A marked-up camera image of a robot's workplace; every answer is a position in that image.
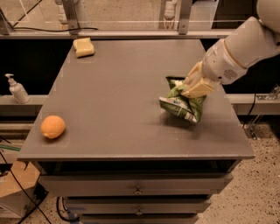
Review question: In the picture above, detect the grey metal shelf rail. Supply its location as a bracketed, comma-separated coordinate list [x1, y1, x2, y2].
[0, 29, 234, 39]

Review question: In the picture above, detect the black cable on shelf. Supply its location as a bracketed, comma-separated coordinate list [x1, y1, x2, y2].
[11, 26, 99, 33]

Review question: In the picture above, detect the middle grey drawer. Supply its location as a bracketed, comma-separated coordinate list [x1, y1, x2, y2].
[65, 198, 211, 215]

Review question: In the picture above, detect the black floor cable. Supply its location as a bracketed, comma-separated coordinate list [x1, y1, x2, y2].
[0, 151, 53, 224]

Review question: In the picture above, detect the white pump soap bottle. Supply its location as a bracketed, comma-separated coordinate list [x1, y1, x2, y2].
[5, 73, 30, 104]

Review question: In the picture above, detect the green jalapeno chip bag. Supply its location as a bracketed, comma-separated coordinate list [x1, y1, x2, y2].
[159, 76, 206, 123]

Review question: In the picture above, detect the orange fruit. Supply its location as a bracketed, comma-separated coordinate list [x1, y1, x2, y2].
[40, 115, 66, 139]

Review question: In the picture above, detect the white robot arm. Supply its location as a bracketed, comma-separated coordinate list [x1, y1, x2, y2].
[181, 0, 280, 98]

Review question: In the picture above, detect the grey drawer cabinet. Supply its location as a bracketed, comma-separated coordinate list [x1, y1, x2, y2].
[20, 39, 254, 224]

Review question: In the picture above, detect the cardboard box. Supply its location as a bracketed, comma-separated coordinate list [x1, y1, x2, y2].
[0, 161, 39, 218]

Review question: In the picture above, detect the grey drawer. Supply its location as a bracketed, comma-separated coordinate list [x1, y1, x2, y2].
[65, 198, 211, 215]
[39, 173, 233, 197]

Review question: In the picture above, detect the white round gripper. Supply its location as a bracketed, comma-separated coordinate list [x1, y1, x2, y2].
[181, 39, 248, 99]

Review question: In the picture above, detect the yellow sponge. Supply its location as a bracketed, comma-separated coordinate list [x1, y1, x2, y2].
[73, 38, 95, 58]

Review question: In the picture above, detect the top grey drawer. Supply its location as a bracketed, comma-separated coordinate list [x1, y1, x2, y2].
[39, 173, 233, 197]

